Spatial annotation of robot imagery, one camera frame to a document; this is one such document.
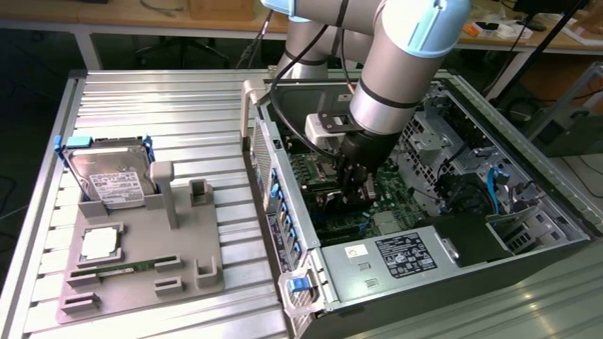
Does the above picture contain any silver hard disk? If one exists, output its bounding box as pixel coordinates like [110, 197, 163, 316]
[63, 143, 157, 210]

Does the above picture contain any aluminium profile frame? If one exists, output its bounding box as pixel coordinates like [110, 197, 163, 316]
[528, 61, 603, 142]

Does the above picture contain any green motherboard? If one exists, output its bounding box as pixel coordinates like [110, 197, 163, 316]
[285, 133, 429, 245]

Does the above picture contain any open black PC case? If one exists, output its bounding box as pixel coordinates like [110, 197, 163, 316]
[239, 69, 598, 339]

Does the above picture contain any black expansion slot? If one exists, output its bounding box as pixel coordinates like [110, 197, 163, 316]
[317, 225, 365, 242]

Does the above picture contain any black tripod base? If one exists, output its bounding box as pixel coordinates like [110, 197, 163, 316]
[135, 34, 229, 69]

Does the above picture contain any dark grey computer tower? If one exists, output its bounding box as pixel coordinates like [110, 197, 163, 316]
[532, 109, 603, 159]

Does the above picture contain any long wooden desk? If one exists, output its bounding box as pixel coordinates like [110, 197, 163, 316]
[0, 0, 603, 102]

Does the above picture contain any CPU socket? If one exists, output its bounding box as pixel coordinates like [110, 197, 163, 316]
[317, 154, 339, 182]

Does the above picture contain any blue wire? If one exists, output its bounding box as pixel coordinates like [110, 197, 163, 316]
[486, 165, 506, 215]

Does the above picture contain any hard disk drive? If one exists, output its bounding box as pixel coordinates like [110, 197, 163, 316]
[53, 133, 159, 217]

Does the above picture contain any metal drive bay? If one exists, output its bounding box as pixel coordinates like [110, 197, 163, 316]
[488, 206, 584, 256]

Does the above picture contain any black plastic shroud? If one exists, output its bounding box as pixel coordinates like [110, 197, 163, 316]
[416, 213, 516, 268]

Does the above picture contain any black wire bundle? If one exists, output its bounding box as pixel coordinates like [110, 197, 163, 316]
[436, 172, 494, 217]

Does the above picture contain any grey parts rack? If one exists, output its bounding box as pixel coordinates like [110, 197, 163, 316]
[55, 160, 229, 325]

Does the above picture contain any silver chipset heatsink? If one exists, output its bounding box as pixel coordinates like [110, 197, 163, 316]
[374, 210, 410, 234]

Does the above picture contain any black tripod pole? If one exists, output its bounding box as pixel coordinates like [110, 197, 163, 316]
[485, 0, 593, 100]

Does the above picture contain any graphics card with black cooler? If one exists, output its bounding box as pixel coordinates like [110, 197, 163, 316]
[301, 183, 381, 220]

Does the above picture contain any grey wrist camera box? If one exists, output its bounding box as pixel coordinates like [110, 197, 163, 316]
[303, 111, 365, 146]

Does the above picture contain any grey power supply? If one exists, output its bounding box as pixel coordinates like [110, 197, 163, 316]
[319, 225, 462, 302]

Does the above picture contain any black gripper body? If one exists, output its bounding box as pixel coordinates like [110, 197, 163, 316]
[334, 129, 404, 174]

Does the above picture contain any silver CPU chip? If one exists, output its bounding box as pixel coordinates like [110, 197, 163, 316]
[79, 227, 123, 263]

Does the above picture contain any black monitor stand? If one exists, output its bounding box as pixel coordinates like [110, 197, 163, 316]
[512, 0, 549, 32]

